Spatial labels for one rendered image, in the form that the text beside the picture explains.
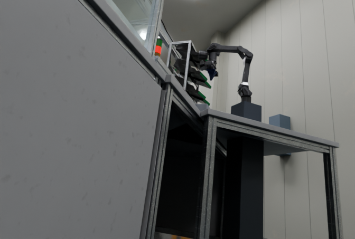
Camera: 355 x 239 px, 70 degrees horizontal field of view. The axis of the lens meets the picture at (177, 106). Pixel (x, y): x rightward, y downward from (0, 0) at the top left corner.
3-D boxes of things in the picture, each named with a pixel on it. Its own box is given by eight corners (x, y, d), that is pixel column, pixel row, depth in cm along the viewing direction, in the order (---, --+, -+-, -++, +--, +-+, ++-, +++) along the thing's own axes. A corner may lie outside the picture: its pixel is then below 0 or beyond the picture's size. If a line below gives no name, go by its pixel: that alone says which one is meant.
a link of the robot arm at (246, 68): (251, 57, 183) (242, 55, 184) (253, 51, 177) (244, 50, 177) (245, 97, 173) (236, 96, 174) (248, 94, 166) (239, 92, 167)
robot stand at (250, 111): (261, 135, 157) (261, 105, 164) (243, 131, 152) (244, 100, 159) (246, 139, 170) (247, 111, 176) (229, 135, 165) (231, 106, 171)
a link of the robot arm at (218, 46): (249, 62, 183) (248, 49, 186) (252, 56, 175) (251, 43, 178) (208, 60, 183) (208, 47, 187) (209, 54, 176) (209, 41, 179)
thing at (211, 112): (339, 147, 150) (338, 142, 151) (207, 113, 118) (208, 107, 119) (258, 156, 211) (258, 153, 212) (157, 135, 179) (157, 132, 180)
